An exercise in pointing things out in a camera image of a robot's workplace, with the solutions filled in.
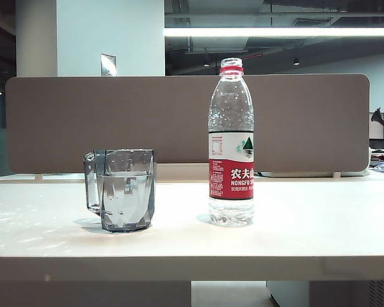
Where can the clear mineral water bottle red label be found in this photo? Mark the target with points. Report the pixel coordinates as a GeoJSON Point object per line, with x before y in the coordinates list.
{"type": "Point", "coordinates": [232, 188]}

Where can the transparent grey faceted mug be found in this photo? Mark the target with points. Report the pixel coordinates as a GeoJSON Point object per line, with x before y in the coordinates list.
{"type": "Point", "coordinates": [128, 192]}

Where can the brown fabric desk divider panel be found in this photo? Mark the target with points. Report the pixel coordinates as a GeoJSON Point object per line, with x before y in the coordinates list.
{"type": "Point", "coordinates": [115, 112]}

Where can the black hanging ceiling spotlight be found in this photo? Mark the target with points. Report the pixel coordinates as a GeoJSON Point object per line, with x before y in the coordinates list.
{"type": "Point", "coordinates": [296, 61]}

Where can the long white ceiling light strip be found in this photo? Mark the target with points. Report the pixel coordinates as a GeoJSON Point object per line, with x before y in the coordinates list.
{"type": "Point", "coordinates": [275, 31]}

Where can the grey cabinet under table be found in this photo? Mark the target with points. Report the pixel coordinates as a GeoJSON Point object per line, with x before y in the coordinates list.
{"type": "Point", "coordinates": [339, 294]}

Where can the silver wall sign plaque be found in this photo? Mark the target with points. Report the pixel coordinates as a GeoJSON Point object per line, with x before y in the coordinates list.
{"type": "Point", "coordinates": [107, 65]}

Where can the beige divider foot bracket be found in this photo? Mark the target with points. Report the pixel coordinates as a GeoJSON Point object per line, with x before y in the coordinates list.
{"type": "Point", "coordinates": [337, 175]}
{"type": "Point", "coordinates": [38, 176]}

